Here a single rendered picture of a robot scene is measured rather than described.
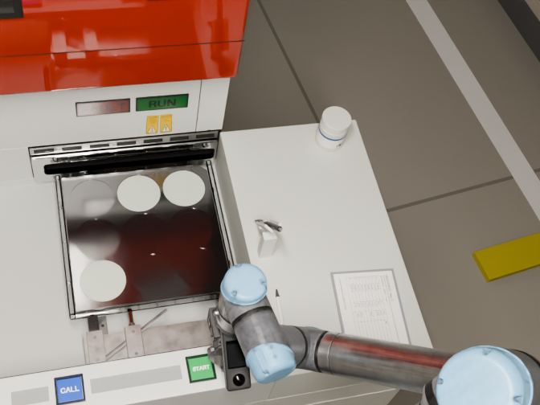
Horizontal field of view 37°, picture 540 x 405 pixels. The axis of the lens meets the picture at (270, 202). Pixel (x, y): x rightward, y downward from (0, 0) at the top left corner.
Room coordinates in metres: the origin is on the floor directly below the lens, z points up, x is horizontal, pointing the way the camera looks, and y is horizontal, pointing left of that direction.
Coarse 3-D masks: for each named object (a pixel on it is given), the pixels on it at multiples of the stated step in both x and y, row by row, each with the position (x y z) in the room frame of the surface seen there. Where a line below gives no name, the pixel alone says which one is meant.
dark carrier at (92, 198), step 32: (64, 192) 0.92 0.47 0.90; (96, 192) 0.94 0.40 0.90; (160, 192) 0.99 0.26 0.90; (96, 224) 0.86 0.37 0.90; (128, 224) 0.88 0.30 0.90; (160, 224) 0.91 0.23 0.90; (192, 224) 0.93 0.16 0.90; (96, 256) 0.78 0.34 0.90; (128, 256) 0.80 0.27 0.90; (160, 256) 0.83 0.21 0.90; (192, 256) 0.85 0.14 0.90; (224, 256) 0.87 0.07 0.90; (128, 288) 0.73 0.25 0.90; (160, 288) 0.75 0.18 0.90; (192, 288) 0.77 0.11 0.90
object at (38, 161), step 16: (160, 144) 1.10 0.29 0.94; (176, 144) 1.11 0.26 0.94; (192, 144) 1.12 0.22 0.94; (208, 144) 1.14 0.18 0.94; (32, 160) 0.96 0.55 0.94; (48, 160) 0.97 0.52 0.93; (64, 160) 0.99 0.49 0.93; (80, 160) 1.00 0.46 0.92; (144, 160) 1.08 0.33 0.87; (160, 160) 1.10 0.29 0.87; (176, 160) 1.11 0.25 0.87; (192, 160) 1.12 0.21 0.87; (48, 176) 0.97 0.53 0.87; (64, 176) 0.99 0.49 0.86
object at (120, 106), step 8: (80, 104) 1.02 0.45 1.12; (88, 104) 1.02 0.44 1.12; (96, 104) 1.03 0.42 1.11; (104, 104) 1.04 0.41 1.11; (112, 104) 1.05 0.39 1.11; (120, 104) 1.05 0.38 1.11; (128, 104) 1.06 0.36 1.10; (80, 112) 1.02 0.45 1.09; (88, 112) 1.02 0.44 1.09; (96, 112) 1.03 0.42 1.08; (104, 112) 1.04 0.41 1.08
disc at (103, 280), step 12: (96, 264) 0.76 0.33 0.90; (108, 264) 0.77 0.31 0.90; (84, 276) 0.73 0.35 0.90; (96, 276) 0.74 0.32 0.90; (108, 276) 0.74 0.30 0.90; (120, 276) 0.75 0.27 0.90; (84, 288) 0.70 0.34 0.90; (96, 288) 0.71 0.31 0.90; (108, 288) 0.72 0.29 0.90; (120, 288) 0.72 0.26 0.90; (96, 300) 0.68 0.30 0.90; (108, 300) 0.69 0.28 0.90
